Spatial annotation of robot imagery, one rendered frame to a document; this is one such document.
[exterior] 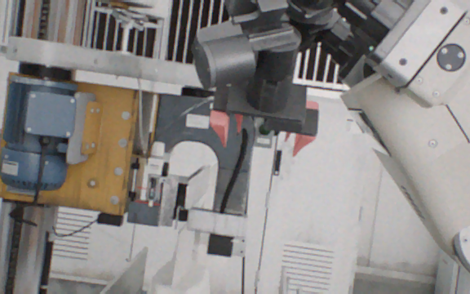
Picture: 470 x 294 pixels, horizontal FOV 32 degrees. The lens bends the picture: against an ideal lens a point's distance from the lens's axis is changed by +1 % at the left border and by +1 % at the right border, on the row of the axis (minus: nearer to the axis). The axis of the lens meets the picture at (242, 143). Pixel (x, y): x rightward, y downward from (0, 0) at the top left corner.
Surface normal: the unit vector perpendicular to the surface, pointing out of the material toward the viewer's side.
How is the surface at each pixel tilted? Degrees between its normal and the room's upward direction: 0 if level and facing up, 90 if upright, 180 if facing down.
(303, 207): 90
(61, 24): 90
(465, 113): 90
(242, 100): 44
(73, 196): 90
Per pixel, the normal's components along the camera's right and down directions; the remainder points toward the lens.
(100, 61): 0.58, 0.12
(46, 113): 0.37, 0.10
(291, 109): 0.10, -0.68
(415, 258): -0.05, 0.04
